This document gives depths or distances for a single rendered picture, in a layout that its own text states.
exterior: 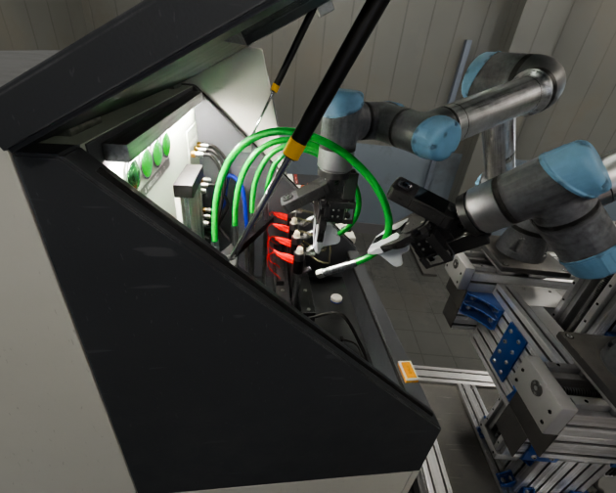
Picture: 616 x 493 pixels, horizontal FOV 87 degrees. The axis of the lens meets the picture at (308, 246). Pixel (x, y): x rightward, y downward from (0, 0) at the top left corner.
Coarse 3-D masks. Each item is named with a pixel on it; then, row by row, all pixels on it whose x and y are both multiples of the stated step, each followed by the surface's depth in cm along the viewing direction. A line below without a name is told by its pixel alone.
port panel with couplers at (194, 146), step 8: (192, 128) 84; (192, 136) 84; (192, 144) 84; (200, 144) 91; (192, 152) 83; (200, 152) 84; (192, 160) 85; (200, 184) 92; (208, 208) 101; (208, 216) 97
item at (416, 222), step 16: (464, 192) 51; (464, 208) 49; (416, 224) 55; (432, 224) 54; (464, 224) 49; (416, 240) 55; (432, 240) 54; (448, 240) 54; (464, 240) 53; (480, 240) 51; (432, 256) 56; (448, 256) 54
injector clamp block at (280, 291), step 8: (304, 264) 102; (304, 280) 95; (280, 288) 91; (288, 288) 91; (304, 288) 92; (288, 296) 88; (304, 296) 89; (312, 296) 89; (304, 304) 86; (312, 304) 86; (304, 312) 83; (312, 312) 84; (312, 320) 85
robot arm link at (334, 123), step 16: (336, 96) 59; (352, 96) 59; (336, 112) 60; (352, 112) 60; (368, 112) 63; (336, 128) 62; (352, 128) 62; (368, 128) 64; (320, 144) 66; (352, 144) 64
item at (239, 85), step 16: (256, 48) 86; (224, 64) 87; (240, 64) 88; (256, 64) 88; (192, 80) 88; (208, 80) 89; (224, 80) 89; (240, 80) 90; (256, 80) 90; (208, 96) 91; (224, 96) 91; (240, 96) 92; (256, 96) 92; (240, 112) 94; (256, 112) 94; (272, 112) 95; (240, 128) 96; (256, 144) 99; (272, 160) 102
